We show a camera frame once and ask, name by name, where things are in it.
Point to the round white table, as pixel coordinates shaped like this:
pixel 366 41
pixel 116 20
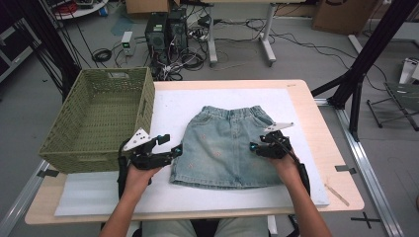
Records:
pixel 82 10

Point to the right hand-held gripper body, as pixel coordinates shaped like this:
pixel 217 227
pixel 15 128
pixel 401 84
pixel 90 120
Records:
pixel 275 149

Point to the white plastic object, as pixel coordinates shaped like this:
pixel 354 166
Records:
pixel 408 70

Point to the large cardboard box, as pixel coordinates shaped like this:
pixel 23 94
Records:
pixel 342 18

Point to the person's leg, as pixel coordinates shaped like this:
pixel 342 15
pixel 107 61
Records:
pixel 168 229
pixel 240 228

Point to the person's right leg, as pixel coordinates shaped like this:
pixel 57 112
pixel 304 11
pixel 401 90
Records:
pixel 240 228

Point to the white foam mat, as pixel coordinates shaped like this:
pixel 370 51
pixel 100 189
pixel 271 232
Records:
pixel 99 194

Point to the aluminium rail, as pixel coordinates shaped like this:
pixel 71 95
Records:
pixel 19 204
pixel 365 171

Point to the person's right hand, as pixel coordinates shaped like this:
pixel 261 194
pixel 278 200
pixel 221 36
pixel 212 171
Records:
pixel 290 171

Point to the thin wooden stick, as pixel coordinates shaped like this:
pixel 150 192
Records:
pixel 337 196

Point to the white desk frame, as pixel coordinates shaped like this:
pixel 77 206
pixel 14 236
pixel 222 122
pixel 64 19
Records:
pixel 267 46

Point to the grey tape strip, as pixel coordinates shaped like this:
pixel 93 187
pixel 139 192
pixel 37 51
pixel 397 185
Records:
pixel 346 169
pixel 47 173

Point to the person's left hand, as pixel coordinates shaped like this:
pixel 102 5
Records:
pixel 140 181

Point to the small cardboard box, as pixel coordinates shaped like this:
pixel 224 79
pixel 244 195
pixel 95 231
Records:
pixel 148 6

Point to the black folding stand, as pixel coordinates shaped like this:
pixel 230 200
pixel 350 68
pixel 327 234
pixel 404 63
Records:
pixel 403 95

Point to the person's left leg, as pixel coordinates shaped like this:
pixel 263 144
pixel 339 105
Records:
pixel 168 229

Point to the dark shelf unit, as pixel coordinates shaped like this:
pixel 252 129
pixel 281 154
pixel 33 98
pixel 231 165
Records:
pixel 13 46

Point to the black metal stand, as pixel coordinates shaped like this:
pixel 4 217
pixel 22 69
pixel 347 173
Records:
pixel 54 49
pixel 372 49

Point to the green woven basket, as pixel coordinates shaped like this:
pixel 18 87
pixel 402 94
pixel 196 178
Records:
pixel 99 131

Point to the white power supply box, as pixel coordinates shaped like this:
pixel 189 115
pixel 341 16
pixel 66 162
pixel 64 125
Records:
pixel 127 42

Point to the black computer tower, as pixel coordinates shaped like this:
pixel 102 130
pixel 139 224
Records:
pixel 178 31
pixel 156 33

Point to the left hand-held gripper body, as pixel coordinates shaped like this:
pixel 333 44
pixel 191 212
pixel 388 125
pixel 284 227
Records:
pixel 148 158

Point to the light blue denim skirt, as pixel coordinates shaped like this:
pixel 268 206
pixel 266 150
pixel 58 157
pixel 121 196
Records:
pixel 217 154

